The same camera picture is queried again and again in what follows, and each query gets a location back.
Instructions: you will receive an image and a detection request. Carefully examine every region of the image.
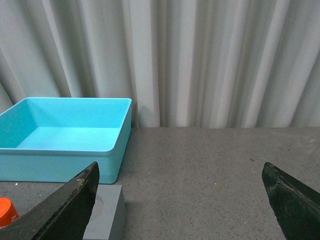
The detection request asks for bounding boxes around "gray block with round hole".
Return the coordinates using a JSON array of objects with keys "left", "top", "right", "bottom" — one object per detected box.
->
[{"left": 83, "top": 184, "right": 127, "bottom": 240}]

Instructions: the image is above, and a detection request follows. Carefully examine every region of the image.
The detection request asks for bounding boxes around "blue plastic box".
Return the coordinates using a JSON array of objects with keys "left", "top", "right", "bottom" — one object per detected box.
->
[{"left": 0, "top": 97, "right": 132, "bottom": 184}]

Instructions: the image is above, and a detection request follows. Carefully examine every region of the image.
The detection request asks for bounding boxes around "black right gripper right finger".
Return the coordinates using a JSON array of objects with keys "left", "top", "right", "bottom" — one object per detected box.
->
[{"left": 261, "top": 162, "right": 320, "bottom": 240}]

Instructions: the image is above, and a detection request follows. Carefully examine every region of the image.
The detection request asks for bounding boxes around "orange cylinder with white numbers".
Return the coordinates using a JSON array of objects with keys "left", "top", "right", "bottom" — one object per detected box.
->
[{"left": 0, "top": 197, "right": 20, "bottom": 230}]

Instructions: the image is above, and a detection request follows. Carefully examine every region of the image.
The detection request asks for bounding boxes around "white curtain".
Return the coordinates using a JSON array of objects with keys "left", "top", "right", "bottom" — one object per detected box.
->
[{"left": 0, "top": 0, "right": 320, "bottom": 128}]

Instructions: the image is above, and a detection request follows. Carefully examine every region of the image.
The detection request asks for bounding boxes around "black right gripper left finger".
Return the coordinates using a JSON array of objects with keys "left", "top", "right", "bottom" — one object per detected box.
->
[{"left": 0, "top": 161, "right": 100, "bottom": 240}]

